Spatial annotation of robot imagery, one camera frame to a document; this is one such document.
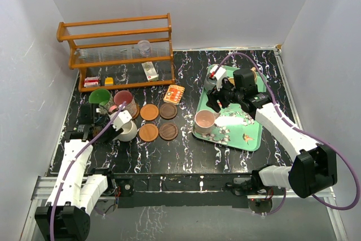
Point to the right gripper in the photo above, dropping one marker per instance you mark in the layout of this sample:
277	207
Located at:
214	95

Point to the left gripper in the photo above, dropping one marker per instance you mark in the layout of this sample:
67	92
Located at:
112	134

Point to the green mug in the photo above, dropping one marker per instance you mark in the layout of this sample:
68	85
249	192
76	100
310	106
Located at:
103	98

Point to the pink mug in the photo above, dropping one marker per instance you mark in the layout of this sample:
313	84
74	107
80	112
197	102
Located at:
204	121

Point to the green floral tray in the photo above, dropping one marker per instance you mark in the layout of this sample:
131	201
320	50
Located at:
234	128

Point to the maroon mug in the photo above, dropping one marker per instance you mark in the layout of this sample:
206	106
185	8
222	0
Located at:
126	97

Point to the white beige mug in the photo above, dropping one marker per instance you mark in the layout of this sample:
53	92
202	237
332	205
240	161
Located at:
129	132

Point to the orange patterned card pack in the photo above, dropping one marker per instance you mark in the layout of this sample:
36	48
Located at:
174	94

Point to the dark walnut coaster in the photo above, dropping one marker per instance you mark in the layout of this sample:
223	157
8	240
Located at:
168	131
168	111

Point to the orange wooden coaster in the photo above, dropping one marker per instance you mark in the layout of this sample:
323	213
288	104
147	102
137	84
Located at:
149	112
148	132

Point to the wooden shelf rack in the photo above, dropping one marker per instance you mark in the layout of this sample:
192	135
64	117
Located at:
114	43

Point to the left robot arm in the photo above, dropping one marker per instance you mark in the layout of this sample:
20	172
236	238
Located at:
66	214

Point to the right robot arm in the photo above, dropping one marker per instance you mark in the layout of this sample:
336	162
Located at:
314	165

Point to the clear plastic cup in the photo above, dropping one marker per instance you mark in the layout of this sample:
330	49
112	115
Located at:
144	47

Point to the grey mug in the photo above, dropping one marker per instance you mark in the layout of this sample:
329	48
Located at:
210	82

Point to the yellow mug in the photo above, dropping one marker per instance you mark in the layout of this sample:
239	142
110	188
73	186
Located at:
231	80

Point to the red white small box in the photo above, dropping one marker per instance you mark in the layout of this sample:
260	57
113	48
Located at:
92	82

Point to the tan brown mug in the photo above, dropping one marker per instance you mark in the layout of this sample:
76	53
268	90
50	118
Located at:
254	74

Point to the yellow small block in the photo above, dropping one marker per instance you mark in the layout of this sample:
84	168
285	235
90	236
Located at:
109	81

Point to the white green small box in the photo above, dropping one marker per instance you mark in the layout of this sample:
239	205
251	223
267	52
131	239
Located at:
150	71

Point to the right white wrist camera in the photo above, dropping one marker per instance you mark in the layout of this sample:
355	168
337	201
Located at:
218	73

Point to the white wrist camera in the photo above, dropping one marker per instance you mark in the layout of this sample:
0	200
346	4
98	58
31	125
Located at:
218	73
120	118

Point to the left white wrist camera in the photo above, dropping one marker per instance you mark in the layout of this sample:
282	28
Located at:
120	118

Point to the black front base frame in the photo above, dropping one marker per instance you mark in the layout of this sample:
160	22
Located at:
187	189

